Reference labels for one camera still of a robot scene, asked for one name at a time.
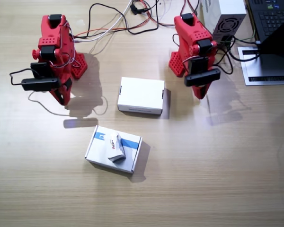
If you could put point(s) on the white power supply unit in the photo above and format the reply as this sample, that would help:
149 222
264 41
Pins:
227 14

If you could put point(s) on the black bar webcam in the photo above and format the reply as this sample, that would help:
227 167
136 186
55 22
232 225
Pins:
41 84
202 80

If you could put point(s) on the plain white box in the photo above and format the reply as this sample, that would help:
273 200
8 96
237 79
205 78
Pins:
140 93

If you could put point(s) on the white box with blue stripe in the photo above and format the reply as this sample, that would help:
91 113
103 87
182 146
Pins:
98 151

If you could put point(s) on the red robot arm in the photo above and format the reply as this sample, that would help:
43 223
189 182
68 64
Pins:
191 35
50 42

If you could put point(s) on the black laptop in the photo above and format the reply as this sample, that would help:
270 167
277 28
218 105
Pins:
272 16
277 47

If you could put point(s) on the small white carton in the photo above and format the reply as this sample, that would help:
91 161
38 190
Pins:
116 147

